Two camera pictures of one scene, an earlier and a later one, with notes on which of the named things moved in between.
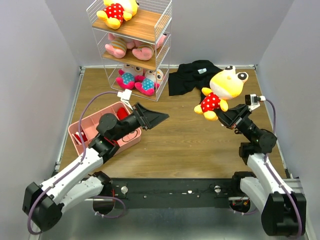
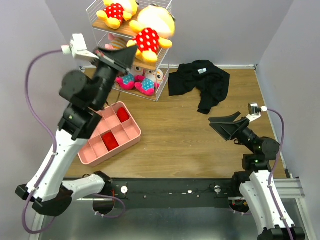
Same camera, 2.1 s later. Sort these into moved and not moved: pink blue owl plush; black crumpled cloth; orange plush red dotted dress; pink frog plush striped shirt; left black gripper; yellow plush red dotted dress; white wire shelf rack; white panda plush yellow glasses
Moved: orange plush red dotted dress; left black gripper
Not moved: pink frog plush striped shirt; yellow plush red dotted dress; black crumpled cloth; white panda plush yellow glasses; pink blue owl plush; white wire shelf rack
